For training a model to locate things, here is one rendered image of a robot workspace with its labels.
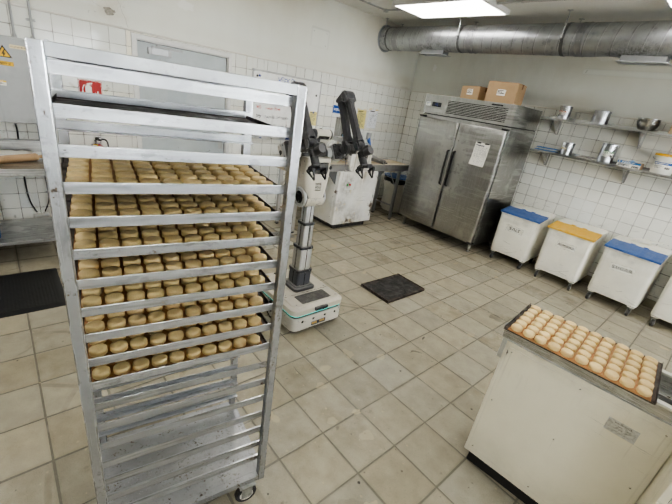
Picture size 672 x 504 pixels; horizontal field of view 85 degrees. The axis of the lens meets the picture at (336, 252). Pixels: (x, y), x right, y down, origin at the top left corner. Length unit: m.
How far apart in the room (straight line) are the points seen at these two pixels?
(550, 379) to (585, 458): 0.37
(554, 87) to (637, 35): 1.50
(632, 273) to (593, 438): 3.37
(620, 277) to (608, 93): 2.29
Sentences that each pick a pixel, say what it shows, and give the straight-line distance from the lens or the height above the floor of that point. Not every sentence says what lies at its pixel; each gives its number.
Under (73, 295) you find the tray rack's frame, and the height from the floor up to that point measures 1.22.
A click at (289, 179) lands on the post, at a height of 1.54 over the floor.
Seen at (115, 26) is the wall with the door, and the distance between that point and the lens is 4.77.
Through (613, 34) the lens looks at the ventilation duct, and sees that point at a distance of 5.02.
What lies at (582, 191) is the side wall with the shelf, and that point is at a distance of 5.98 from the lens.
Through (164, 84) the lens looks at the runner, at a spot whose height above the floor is 1.77.
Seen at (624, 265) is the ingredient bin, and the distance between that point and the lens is 5.29.
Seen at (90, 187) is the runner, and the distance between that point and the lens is 1.12.
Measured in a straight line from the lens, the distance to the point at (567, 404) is 2.09.
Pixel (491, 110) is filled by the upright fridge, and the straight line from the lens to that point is 5.56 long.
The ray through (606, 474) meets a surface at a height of 0.47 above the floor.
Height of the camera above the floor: 1.81
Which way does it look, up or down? 23 degrees down
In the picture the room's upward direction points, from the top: 9 degrees clockwise
